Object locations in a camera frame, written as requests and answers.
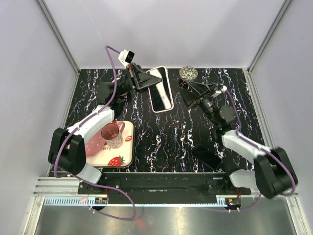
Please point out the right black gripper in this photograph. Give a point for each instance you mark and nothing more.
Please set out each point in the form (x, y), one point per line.
(190, 97)

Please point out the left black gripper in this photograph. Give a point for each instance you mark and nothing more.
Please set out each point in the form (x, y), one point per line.
(138, 80)

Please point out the pink phone case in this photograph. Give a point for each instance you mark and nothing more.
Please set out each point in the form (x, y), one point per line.
(170, 98)

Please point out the black smartphone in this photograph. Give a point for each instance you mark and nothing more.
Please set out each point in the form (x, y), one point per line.
(206, 157)

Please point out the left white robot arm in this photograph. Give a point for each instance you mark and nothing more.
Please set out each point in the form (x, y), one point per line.
(67, 150)

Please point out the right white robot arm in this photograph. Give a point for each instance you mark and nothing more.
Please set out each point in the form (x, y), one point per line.
(273, 173)

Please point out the patterned ceramic bowl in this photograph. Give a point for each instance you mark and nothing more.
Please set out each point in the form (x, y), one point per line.
(188, 73)

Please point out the pink glass mug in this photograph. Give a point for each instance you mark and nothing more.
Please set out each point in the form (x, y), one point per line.
(112, 134)

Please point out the strawberry print tray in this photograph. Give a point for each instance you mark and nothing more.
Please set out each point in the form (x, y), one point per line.
(115, 158)

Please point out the pink polka dot plate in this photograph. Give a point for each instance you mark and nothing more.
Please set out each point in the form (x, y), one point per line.
(94, 145)

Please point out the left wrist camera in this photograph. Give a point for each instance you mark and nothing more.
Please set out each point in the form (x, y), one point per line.
(125, 57)

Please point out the left aluminium frame post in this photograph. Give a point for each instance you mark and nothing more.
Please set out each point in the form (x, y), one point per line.
(57, 34)

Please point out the aluminium frame post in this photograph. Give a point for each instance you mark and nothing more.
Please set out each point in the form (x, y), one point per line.
(57, 34)
(270, 33)

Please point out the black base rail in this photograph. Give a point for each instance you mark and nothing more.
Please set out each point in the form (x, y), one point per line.
(169, 188)

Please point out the right aluminium frame post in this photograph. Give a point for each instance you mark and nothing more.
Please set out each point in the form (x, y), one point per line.
(270, 33)

